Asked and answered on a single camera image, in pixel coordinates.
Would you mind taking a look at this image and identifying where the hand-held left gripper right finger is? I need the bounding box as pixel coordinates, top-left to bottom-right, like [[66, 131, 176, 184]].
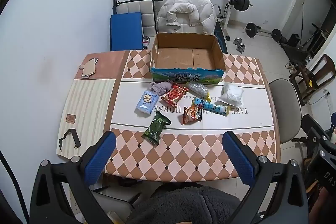
[[222, 131, 309, 224]]

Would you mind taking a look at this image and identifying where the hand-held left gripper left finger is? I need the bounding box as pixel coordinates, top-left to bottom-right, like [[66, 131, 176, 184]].
[[30, 131, 117, 224]]

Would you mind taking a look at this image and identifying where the purple sock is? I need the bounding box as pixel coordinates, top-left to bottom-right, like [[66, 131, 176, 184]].
[[150, 80, 172, 95]]

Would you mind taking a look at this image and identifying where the wooden chair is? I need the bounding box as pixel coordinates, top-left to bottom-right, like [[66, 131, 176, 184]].
[[289, 54, 336, 106]]

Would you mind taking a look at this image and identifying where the brown cardboard piece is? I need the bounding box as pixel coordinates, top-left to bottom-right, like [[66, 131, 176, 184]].
[[83, 59, 97, 77]]

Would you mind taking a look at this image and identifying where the blue folded mat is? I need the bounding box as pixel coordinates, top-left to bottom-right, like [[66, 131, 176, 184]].
[[110, 12, 143, 52]]

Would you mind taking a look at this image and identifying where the white plastic bag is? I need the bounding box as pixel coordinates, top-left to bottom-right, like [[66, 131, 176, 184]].
[[217, 82, 245, 106]]

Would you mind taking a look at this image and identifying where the white quilted chair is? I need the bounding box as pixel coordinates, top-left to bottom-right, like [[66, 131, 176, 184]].
[[113, 0, 158, 50]]

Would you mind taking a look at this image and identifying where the cardboard box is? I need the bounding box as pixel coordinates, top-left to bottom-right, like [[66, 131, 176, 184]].
[[150, 32, 226, 86]]

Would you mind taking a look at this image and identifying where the white puffer jacket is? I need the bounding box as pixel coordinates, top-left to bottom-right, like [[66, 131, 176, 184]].
[[157, 0, 218, 35]]

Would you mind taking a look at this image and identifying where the silver glitter packet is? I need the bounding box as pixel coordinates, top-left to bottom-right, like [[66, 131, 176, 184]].
[[187, 82, 210, 98]]

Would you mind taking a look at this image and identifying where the person's grey fleece clothing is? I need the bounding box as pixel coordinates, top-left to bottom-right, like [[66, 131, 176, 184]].
[[133, 186, 242, 224]]

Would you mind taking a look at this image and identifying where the dark low bench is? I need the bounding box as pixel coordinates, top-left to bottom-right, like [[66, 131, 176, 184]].
[[282, 43, 314, 67]]

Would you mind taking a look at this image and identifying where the red snack packet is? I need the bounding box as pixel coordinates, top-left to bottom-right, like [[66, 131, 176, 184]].
[[161, 84, 186, 107]]

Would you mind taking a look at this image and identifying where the black plastic bracket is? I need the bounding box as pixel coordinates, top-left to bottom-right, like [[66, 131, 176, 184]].
[[58, 128, 82, 152]]

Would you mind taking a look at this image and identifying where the black cable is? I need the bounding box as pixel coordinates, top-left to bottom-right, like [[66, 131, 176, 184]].
[[0, 151, 29, 224]]

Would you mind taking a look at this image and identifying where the green snack packet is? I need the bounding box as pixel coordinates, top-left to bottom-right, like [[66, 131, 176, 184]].
[[141, 111, 172, 145]]

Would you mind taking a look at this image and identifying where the blue tissue packet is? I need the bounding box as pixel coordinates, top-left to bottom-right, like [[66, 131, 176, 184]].
[[135, 90, 159, 115]]

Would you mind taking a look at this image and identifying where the black weight bench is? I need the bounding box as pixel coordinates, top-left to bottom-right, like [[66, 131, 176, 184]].
[[214, 5, 229, 54]]

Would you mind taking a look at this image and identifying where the orange snack packet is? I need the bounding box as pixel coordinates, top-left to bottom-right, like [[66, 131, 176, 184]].
[[182, 105, 203, 125]]

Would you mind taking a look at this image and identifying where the short barbell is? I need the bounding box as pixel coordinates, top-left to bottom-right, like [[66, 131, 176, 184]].
[[244, 22, 282, 42]]

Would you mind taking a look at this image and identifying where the smartphone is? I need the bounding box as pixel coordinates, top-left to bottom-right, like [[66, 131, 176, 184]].
[[80, 57, 99, 79]]

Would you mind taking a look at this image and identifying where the black speaker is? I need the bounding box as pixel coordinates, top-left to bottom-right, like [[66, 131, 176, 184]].
[[287, 34, 300, 46]]

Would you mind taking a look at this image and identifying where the striped beige table mat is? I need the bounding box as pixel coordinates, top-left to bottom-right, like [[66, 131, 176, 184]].
[[56, 51, 130, 160]]

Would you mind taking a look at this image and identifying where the long blue packet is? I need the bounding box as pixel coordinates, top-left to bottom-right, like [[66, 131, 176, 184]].
[[192, 97, 229, 117]]

